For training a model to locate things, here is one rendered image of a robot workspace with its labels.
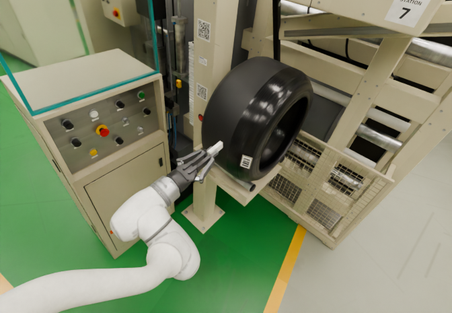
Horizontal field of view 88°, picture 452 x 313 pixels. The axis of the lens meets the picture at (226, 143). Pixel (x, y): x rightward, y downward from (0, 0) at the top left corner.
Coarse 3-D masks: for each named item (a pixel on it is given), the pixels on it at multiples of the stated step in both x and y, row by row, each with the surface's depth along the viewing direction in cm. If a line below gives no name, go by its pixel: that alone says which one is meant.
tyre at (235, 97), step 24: (240, 72) 91; (264, 72) 89; (288, 72) 90; (216, 96) 92; (240, 96) 87; (264, 96) 84; (288, 96) 86; (312, 96) 108; (216, 120) 91; (240, 120) 85; (264, 120) 84; (288, 120) 130; (240, 144) 87; (264, 144) 89; (288, 144) 124; (240, 168) 94; (264, 168) 115
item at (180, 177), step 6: (180, 168) 80; (168, 174) 76; (174, 174) 75; (180, 174) 75; (186, 174) 78; (192, 174) 78; (174, 180) 74; (180, 180) 75; (186, 180) 76; (192, 180) 77; (180, 186) 75; (186, 186) 77; (180, 192) 77
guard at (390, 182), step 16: (320, 144) 132; (320, 160) 139; (336, 160) 131; (352, 160) 124; (304, 176) 153; (384, 176) 117; (336, 192) 142; (352, 192) 134; (368, 192) 127; (384, 192) 120; (288, 208) 178; (336, 208) 148; (368, 208) 131; (320, 224) 163; (352, 224) 144; (336, 240) 159
